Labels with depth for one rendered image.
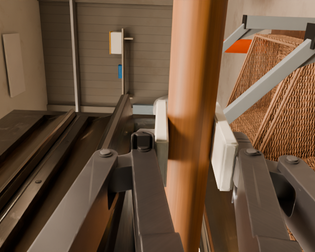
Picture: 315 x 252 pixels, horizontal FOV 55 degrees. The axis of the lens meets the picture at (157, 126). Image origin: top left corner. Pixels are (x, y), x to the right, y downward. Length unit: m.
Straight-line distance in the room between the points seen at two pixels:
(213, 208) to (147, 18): 7.06
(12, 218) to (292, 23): 1.07
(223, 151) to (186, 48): 0.06
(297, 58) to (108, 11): 7.49
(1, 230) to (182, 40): 0.92
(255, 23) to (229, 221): 0.63
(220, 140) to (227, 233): 0.81
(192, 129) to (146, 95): 7.93
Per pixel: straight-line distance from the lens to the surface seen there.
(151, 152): 0.15
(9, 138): 1.62
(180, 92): 0.18
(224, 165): 0.17
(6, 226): 1.04
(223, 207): 1.06
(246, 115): 1.76
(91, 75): 8.21
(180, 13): 0.17
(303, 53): 0.61
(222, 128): 0.18
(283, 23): 1.10
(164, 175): 0.17
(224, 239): 0.95
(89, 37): 8.09
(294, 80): 1.16
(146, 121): 1.79
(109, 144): 1.11
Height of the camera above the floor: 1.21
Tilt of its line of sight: level
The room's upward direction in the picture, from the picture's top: 88 degrees counter-clockwise
